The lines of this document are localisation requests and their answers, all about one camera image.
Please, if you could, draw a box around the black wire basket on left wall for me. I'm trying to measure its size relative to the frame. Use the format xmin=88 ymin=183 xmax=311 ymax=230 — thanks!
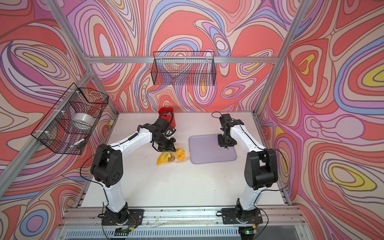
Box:
xmin=31 ymin=84 xmax=109 ymax=155

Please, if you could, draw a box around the clear resealable bag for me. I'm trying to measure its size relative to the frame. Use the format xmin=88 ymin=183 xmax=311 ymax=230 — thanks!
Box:
xmin=156 ymin=145 xmax=191 ymax=166

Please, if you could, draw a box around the aluminium corner frame post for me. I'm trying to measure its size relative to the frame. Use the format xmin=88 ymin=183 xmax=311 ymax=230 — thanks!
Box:
xmin=253 ymin=0 xmax=313 ymax=117

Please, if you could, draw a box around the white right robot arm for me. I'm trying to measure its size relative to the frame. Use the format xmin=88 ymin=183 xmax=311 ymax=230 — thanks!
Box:
xmin=217 ymin=114 xmax=278 ymax=226

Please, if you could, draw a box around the black wire basket on back wall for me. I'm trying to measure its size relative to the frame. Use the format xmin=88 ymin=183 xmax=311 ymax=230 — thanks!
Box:
xmin=151 ymin=51 xmax=217 ymax=86

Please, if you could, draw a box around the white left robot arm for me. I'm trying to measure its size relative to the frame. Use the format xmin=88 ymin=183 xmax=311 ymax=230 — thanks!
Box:
xmin=91 ymin=117 xmax=176 ymax=226

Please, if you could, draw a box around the black wire basket on wall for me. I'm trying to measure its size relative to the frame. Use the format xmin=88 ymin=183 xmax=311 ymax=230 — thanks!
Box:
xmin=151 ymin=51 xmax=217 ymax=86
xmin=31 ymin=84 xmax=109 ymax=155

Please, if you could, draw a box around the red cup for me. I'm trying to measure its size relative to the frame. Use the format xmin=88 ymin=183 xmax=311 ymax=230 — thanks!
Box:
xmin=158 ymin=107 xmax=176 ymax=128

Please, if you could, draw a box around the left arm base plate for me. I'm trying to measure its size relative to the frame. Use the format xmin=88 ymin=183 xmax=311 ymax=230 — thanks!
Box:
xmin=102 ymin=209 xmax=144 ymax=227

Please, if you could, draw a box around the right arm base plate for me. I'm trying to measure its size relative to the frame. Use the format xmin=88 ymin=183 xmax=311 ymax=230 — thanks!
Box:
xmin=217 ymin=208 xmax=263 ymax=226

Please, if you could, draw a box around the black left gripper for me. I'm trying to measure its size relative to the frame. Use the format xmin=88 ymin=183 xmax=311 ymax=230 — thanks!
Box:
xmin=154 ymin=135 xmax=178 ymax=152

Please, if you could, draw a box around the lavender plastic tray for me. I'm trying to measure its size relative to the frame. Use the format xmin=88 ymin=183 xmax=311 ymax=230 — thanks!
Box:
xmin=189 ymin=134 xmax=237 ymax=164

